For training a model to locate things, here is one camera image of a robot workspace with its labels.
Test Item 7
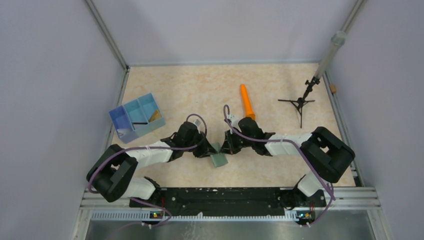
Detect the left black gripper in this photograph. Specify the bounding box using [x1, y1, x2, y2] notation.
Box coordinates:
[183, 131, 218, 158]

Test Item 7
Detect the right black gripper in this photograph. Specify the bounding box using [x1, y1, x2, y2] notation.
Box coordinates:
[219, 128, 254, 155]

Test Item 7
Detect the green card holder wallet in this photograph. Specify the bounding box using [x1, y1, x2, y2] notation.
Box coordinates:
[210, 142, 229, 168]

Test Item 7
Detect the gold card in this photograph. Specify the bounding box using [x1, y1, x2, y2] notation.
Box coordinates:
[148, 109, 162, 122]

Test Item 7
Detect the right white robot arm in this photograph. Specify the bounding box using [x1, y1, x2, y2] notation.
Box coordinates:
[220, 113, 356, 206]

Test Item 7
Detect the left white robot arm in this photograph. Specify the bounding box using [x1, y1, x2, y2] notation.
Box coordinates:
[86, 121, 217, 207]

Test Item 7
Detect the white card with stripe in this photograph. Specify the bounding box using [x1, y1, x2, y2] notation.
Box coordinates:
[132, 122, 149, 126]

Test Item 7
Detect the orange cylinder tube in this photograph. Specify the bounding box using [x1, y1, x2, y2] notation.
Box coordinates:
[239, 84, 256, 121]

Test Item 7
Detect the blue three-compartment organizer box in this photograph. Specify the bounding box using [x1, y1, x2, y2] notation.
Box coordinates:
[108, 92, 166, 144]

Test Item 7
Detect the black tripod stand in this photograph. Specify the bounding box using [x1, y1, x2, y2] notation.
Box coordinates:
[278, 76, 320, 128]

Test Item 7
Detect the small orange block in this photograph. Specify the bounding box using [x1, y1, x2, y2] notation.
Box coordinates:
[329, 84, 337, 94]

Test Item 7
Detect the grey pole on tripod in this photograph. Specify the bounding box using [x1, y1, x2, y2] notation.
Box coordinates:
[313, 31, 347, 80]

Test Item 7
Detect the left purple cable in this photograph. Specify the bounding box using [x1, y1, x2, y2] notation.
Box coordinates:
[87, 113, 208, 229]

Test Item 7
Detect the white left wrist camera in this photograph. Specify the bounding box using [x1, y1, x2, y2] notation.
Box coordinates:
[192, 119, 203, 128]

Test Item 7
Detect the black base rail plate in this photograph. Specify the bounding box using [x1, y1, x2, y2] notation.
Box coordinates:
[147, 187, 327, 217]

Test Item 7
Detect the white perforated cable tray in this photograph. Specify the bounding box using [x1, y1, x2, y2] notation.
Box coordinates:
[91, 210, 313, 222]

